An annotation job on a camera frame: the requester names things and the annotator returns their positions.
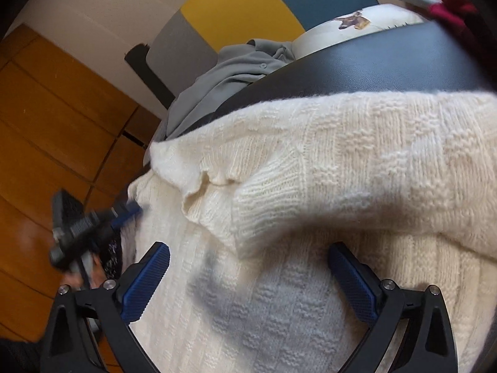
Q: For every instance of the yellow and blue cushion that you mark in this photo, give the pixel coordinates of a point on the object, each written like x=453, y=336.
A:
x=240, y=7

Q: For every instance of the person's patterned clothing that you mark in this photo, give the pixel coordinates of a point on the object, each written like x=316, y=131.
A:
x=112, y=254

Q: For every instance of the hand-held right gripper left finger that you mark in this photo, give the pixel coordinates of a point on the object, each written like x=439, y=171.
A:
x=149, y=281

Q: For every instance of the cream knit sweater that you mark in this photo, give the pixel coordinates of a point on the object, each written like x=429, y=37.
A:
x=310, y=163

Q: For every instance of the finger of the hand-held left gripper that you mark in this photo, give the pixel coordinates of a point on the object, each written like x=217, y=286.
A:
x=125, y=217

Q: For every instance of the grey garment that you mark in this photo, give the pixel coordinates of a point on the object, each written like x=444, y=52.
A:
x=217, y=85

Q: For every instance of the red cloth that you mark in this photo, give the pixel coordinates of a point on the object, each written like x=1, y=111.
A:
x=452, y=6

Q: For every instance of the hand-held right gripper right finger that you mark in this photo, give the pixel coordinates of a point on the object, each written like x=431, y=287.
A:
x=351, y=283

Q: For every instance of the black frame leg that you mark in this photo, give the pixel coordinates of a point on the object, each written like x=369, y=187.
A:
x=149, y=75

